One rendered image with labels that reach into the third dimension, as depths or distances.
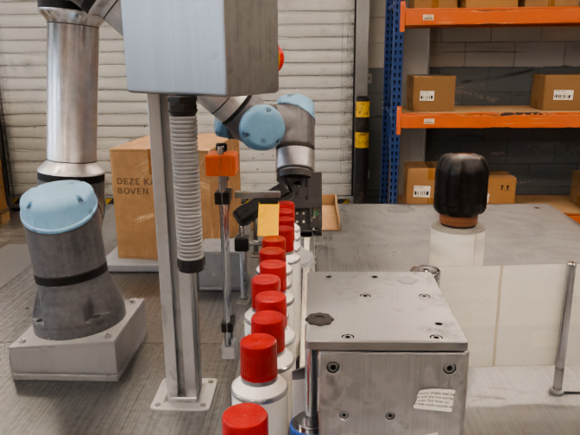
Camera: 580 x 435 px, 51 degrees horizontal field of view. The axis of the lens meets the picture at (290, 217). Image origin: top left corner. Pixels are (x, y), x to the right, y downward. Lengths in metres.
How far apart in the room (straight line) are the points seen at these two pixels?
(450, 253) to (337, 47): 4.22
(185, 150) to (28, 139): 5.03
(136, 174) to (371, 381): 1.11
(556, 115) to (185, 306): 4.05
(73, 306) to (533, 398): 0.69
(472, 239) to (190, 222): 0.45
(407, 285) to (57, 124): 0.77
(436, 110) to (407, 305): 4.13
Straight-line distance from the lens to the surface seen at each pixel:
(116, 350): 1.02
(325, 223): 1.84
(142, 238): 1.52
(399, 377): 0.44
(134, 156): 1.47
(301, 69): 5.12
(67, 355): 1.05
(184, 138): 0.71
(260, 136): 1.01
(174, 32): 0.73
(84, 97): 1.14
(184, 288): 0.88
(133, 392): 1.01
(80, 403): 1.00
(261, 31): 0.72
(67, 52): 1.13
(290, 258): 0.89
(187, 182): 0.72
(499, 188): 4.76
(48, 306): 1.06
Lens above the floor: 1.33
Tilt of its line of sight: 15 degrees down
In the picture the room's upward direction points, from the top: 1 degrees counter-clockwise
